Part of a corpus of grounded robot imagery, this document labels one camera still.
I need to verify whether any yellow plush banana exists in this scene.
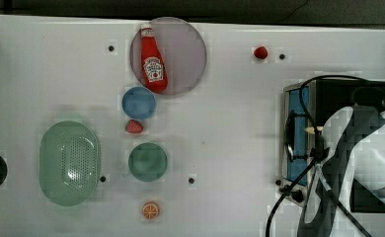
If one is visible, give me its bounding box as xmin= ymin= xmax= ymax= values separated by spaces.
xmin=305 ymin=126 xmax=323 ymax=134

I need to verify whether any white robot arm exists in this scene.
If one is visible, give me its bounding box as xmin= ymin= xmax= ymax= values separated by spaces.
xmin=297 ymin=106 xmax=385 ymax=237

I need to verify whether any black toaster oven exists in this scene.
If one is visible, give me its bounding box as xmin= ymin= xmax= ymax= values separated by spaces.
xmin=280 ymin=75 xmax=385 ymax=213

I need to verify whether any blue cup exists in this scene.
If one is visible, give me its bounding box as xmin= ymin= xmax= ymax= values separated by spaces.
xmin=121 ymin=87 xmax=157 ymax=120

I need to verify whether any red ketchup bottle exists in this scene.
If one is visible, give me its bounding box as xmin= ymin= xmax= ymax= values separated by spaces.
xmin=140 ymin=23 xmax=168 ymax=92

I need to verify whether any red strawberry toy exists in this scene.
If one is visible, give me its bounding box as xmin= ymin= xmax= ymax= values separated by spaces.
xmin=124 ymin=119 xmax=144 ymax=134

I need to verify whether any green mug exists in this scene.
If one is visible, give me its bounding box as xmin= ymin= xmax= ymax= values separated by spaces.
xmin=128 ymin=142 xmax=168 ymax=182

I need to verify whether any grey round plate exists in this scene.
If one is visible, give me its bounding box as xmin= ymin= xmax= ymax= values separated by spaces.
xmin=148 ymin=17 xmax=207 ymax=96

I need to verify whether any small red fruit toy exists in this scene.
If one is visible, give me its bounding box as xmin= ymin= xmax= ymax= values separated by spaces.
xmin=254 ymin=46 xmax=269 ymax=60

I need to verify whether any orange slice toy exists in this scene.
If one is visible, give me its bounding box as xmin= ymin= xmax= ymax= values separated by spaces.
xmin=142 ymin=201 xmax=160 ymax=220

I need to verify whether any green colander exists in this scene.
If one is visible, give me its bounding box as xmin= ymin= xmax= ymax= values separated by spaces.
xmin=38 ymin=119 xmax=101 ymax=206

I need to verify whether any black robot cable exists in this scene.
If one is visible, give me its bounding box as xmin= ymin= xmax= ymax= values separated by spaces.
xmin=265 ymin=74 xmax=376 ymax=237

